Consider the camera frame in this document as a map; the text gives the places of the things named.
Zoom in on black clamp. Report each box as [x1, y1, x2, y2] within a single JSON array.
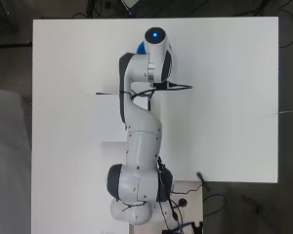
[[195, 171, 212, 193]]

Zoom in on black power box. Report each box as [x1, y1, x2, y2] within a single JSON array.
[[161, 228, 184, 234]]

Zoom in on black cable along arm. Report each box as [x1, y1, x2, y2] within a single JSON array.
[[118, 81, 194, 113]]

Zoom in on black floor cable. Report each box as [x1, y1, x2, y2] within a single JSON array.
[[202, 193, 228, 219], [277, 8, 293, 50]]

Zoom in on blue cable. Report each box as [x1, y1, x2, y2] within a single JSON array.
[[174, 221, 191, 232]]

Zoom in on white floor cable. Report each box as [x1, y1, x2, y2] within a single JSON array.
[[277, 105, 293, 115]]

